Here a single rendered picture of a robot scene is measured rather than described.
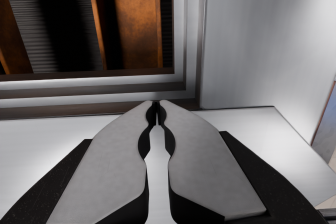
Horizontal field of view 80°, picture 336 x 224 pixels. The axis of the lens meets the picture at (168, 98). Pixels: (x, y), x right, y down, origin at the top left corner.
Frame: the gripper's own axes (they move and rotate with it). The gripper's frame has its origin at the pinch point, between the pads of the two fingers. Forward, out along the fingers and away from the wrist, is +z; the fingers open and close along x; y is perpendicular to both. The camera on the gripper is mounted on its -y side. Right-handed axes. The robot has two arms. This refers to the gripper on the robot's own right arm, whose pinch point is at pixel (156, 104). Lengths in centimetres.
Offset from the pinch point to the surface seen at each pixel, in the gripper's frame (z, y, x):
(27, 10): 32.6, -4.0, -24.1
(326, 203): 87, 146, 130
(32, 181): 0.7, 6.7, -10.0
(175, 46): 4.3, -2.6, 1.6
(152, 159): 0.7, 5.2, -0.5
